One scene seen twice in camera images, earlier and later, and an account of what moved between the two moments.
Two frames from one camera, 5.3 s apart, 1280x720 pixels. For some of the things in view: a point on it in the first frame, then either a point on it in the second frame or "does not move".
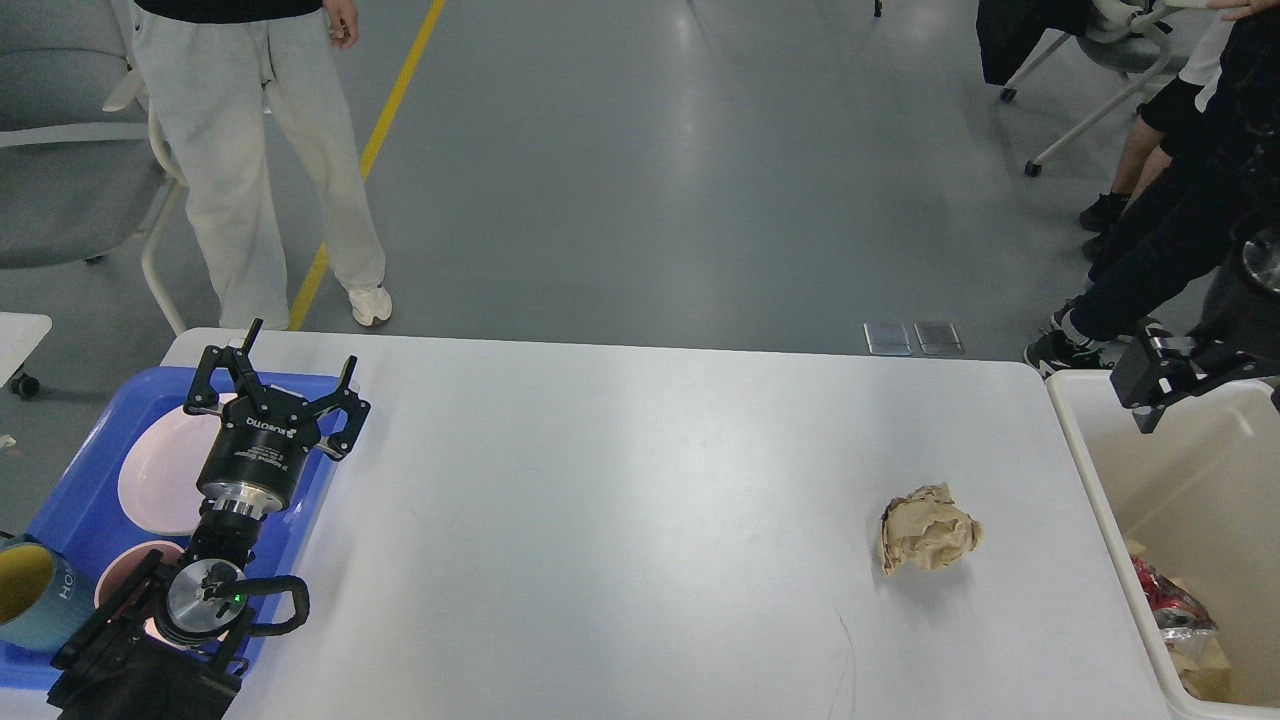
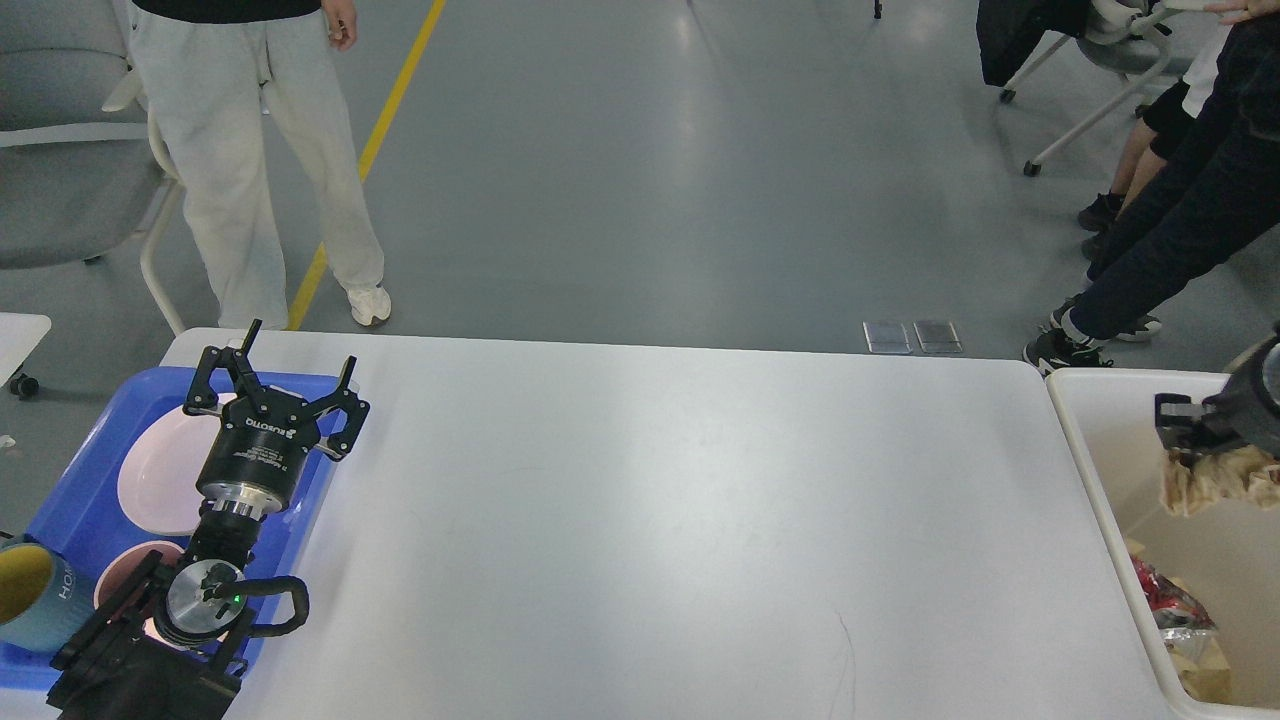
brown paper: (927, 530) to (1243, 472)
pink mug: (121, 568) does not move
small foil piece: (1181, 633) does not move
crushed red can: (1174, 604) does not move
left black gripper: (254, 462) does not move
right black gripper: (1238, 331) to (1247, 407)
